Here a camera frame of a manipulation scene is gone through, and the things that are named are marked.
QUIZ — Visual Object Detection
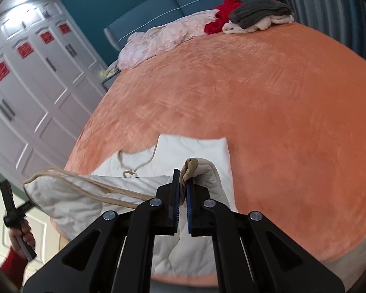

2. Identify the bedside table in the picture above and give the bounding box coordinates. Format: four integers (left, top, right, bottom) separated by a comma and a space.
102, 71, 121, 91

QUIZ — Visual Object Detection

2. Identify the cream quilted garment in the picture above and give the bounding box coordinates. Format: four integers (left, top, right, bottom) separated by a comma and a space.
23, 134, 236, 287

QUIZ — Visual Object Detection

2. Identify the yellow white cloth on nightstand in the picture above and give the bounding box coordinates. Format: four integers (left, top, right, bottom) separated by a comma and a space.
100, 60, 120, 79

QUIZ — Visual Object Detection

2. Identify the grey blue curtain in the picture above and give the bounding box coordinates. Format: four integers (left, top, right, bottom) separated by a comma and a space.
284, 0, 366, 60

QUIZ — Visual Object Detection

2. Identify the pink floral quilt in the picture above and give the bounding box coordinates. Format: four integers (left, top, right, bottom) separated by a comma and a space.
117, 9, 218, 71

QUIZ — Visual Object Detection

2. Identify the red garment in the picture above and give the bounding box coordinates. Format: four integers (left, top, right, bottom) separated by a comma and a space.
204, 0, 243, 34

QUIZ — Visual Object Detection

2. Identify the orange plush bedspread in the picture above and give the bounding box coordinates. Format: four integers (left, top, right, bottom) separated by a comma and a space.
66, 23, 366, 262

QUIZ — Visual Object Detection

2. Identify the white panelled wardrobe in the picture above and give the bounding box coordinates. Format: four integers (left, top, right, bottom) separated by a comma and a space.
0, 0, 106, 187

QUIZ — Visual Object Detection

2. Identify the person's left hand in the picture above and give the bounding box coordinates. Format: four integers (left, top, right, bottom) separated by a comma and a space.
8, 220, 36, 260

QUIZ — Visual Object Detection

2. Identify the red sleeved forearm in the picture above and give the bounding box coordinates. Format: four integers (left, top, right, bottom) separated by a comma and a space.
1, 247, 28, 289

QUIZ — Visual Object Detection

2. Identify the cream white garment pile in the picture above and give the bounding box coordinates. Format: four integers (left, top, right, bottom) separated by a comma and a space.
222, 15, 294, 34

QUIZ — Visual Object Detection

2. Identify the blue upholstered headboard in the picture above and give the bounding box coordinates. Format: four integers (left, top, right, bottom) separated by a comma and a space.
104, 0, 250, 51

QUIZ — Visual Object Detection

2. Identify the dark grey knit sweater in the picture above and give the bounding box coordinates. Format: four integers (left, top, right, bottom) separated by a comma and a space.
229, 0, 292, 29

